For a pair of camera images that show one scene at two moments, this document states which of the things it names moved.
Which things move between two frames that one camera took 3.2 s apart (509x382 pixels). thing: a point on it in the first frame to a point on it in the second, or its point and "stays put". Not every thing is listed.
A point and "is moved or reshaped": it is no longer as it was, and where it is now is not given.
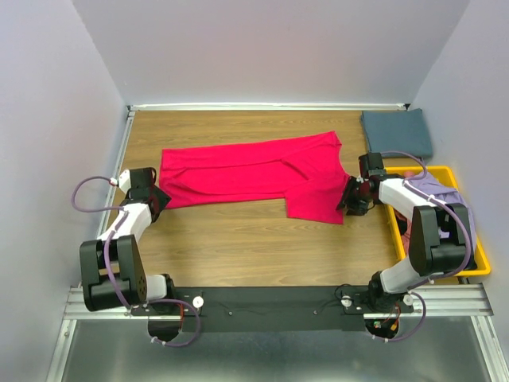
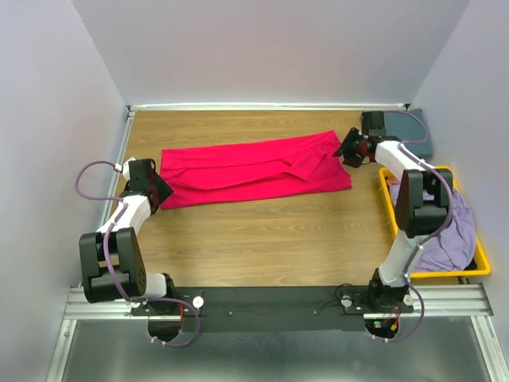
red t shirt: (308, 169) is moved or reshaped
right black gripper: (355, 208) to (343, 148)
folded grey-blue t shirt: (397, 131) stays put
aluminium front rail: (450, 302) stays put
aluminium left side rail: (128, 122) stays put
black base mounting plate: (273, 309) stays put
